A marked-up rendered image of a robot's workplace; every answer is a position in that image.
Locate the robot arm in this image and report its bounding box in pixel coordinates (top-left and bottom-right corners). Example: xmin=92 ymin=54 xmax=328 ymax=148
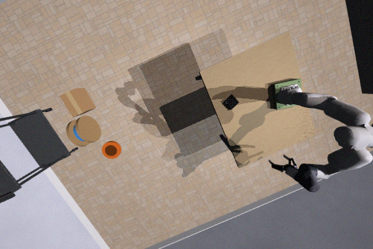
xmin=277 ymin=84 xmax=373 ymax=192

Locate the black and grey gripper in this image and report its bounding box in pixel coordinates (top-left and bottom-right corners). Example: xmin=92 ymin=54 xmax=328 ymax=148
xmin=269 ymin=155 xmax=297 ymax=172

